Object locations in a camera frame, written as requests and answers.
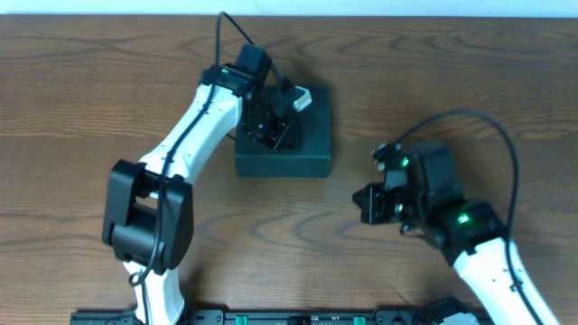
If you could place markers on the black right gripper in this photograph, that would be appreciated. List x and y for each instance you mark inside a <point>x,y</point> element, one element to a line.
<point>370,204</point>

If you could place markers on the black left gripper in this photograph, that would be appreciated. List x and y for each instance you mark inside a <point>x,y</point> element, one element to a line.
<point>269,131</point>

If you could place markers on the black cardboard box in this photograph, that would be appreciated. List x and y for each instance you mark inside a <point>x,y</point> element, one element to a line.
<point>312,159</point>

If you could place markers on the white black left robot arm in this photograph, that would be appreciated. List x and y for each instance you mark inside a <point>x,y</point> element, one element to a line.
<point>148,218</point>

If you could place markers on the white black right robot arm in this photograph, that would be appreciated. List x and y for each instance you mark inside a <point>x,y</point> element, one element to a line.
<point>421,190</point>

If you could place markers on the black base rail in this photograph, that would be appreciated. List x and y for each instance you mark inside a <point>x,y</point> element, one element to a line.
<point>218,317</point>

